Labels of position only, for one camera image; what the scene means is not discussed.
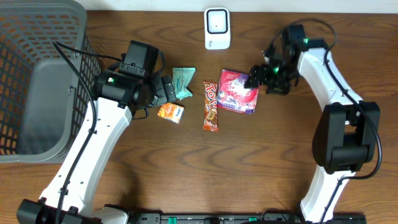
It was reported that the red purple snack packet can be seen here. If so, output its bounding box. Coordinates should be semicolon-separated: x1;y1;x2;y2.
217;70;259;114

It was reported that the orange small box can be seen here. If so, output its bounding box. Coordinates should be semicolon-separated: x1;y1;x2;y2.
157;103;185;124

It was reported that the teal packet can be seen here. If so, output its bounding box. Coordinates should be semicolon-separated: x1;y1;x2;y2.
172;67;196;100

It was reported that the red Top chocolate bar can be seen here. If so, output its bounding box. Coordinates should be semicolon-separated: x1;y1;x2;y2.
203;80;219;132

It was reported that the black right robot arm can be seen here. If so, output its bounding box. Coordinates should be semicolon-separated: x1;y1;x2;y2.
245;37;382;223

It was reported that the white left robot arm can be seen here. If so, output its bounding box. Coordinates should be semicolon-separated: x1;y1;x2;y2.
17;70;176;223

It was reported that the white barcode scanner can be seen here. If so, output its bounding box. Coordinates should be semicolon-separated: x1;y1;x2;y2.
204;7;231;50

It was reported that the grey plastic basket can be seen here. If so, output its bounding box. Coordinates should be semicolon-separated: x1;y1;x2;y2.
1;1;101;164

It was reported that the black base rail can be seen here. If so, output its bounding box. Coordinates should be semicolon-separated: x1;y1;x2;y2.
124;212;368;224

